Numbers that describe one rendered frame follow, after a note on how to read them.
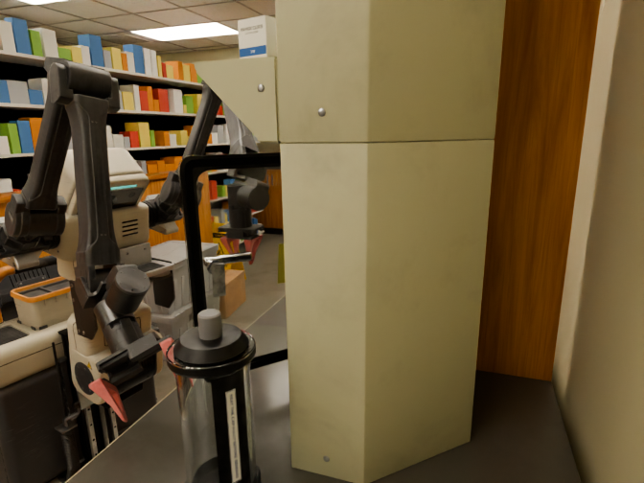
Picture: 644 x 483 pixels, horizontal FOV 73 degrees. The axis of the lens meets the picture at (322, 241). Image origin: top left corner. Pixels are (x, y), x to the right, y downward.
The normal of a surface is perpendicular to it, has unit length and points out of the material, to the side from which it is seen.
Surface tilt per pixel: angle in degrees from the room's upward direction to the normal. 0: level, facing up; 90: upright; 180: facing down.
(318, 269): 90
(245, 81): 90
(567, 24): 90
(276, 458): 0
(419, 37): 90
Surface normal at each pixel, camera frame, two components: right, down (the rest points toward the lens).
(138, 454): -0.01, -0.97
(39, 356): 0.84, 0.12
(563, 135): -0.33, 0.23
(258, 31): -0.56, 0.21
